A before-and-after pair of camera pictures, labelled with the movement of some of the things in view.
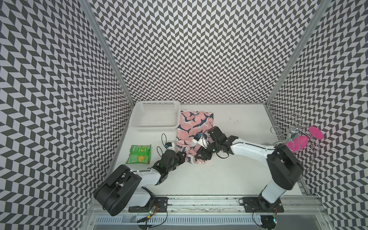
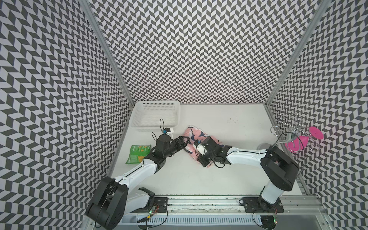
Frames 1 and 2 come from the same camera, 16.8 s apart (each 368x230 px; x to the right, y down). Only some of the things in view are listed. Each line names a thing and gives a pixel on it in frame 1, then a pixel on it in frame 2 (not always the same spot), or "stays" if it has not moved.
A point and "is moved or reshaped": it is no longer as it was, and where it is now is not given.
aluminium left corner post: x=100 y=32 stays
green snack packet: x=139 y=154 stays
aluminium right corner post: x=295 y=61 stays
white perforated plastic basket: x=155 y=116 stays
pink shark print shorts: x=191 y=122 is moved or reshaped
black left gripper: x=181 y=159 → x=182 y=144
